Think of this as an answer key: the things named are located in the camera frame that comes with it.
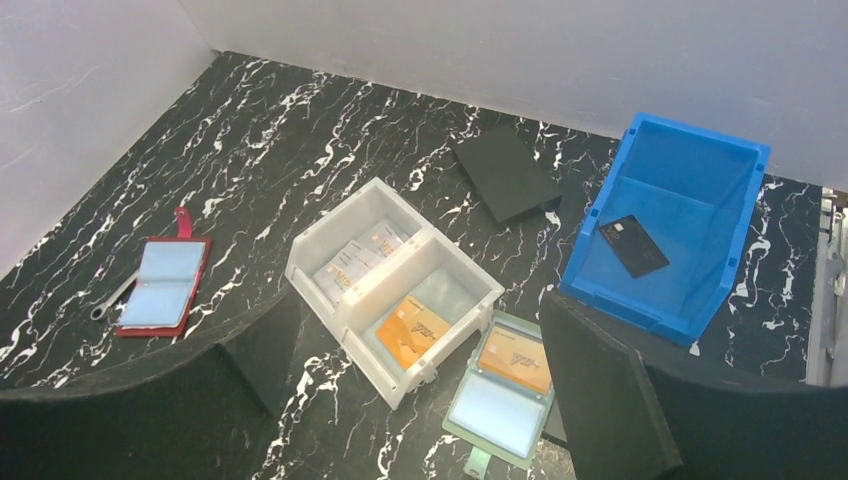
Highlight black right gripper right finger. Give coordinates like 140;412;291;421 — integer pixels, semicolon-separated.
539;292;847;479

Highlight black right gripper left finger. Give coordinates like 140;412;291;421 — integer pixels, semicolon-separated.
1;292;302;479

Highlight orange card in green holder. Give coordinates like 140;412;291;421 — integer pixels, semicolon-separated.
478;325;552;395

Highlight green open card holder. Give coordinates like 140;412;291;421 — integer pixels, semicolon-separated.
443;311;554;479

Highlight red open card holder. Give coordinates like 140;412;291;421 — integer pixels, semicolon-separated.
116;207;212;338

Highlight black card in bin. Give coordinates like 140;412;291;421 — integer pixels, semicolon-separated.
599;215;670;278

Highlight white cards in tray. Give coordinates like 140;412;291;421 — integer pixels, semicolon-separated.
313;220;409;306

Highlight orange card in tray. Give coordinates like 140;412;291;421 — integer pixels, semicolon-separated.
376;295;451;370

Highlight small metal wrench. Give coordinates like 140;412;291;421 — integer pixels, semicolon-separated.
89;269;139;321

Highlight white divided plastic tray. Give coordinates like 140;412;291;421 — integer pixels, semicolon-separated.
285;178;504;409

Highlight blue plastic bin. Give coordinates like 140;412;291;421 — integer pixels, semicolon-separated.
560;113;771;347

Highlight black box on table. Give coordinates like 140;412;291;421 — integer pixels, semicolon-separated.
452;125;561;223

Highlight aluminium frame rail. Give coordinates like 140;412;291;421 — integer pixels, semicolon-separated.
806;187;847;387

